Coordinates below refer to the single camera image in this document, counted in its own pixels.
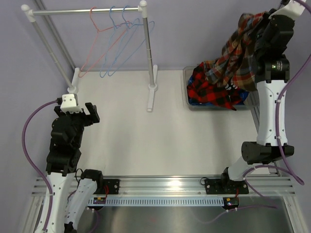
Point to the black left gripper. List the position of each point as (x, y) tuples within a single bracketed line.
[(91, 109)]

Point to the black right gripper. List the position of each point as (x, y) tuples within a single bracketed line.
[(265, 21)]

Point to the brown plaid shirt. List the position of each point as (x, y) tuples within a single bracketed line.
[(234, 64)]

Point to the blue plaid shirt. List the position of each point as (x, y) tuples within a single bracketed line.
[(243, 97)]

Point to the red black checked shirt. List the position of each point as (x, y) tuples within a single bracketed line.
[(213, 92)]

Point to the pink wire hanger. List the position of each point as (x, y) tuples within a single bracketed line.
[(96, 52)]

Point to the blue hanger holding red shirt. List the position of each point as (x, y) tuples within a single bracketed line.
[(122, 45)]

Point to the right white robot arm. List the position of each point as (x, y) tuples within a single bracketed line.
[(272, 74)]

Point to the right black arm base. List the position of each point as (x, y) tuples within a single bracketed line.
[(219, 187)]

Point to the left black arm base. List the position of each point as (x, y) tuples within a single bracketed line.
[(108, 186)]

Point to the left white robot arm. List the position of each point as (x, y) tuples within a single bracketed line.
[(62, 211)]

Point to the clear grey plastic bin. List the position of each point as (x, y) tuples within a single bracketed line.
[(251, 101)]

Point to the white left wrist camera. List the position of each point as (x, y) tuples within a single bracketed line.
[(70, 104)]

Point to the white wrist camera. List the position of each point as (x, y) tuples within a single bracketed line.
[(293, 9), (70, 104)]

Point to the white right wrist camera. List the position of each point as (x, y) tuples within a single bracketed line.
[(293, 9)]

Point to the white slotted cable duct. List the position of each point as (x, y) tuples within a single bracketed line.
[(155, 201)]

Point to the aluminium mounting rail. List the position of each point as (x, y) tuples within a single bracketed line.
[(193, 186)]

